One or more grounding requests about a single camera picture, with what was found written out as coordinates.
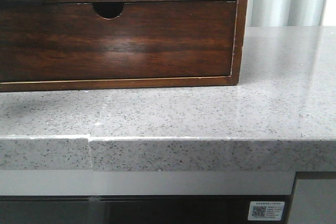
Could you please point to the dark wooden drawer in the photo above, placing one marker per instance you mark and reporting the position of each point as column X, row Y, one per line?
column 148, row 39

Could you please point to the black glass oven door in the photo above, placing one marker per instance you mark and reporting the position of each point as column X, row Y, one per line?
column 134, row 209

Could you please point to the white QR code sticker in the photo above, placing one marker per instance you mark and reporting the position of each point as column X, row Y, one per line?
column 266, row 210

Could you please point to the grey cabinet panel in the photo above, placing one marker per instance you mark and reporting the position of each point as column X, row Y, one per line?
column 313, row 198

